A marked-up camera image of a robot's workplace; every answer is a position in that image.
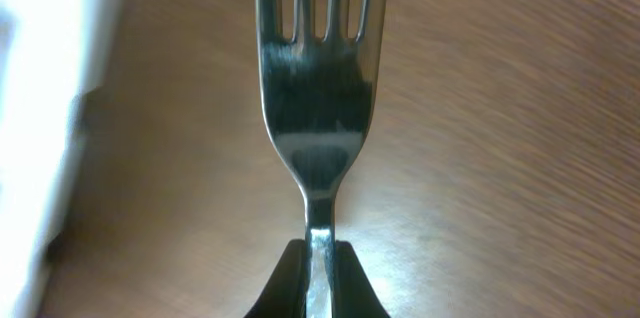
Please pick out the silver fork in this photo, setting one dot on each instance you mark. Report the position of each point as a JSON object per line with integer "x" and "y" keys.
{"x": 317, "y": 97}

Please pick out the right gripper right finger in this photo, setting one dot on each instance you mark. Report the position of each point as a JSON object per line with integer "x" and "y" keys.
{"x": 354, "y": 294}

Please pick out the white plastic cutlery tray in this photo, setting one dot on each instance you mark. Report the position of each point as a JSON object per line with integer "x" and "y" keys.
{"x": 53, "y": 57}

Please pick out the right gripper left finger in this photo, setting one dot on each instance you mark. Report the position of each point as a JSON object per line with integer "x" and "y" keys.
{"x": 283, "y": 294}

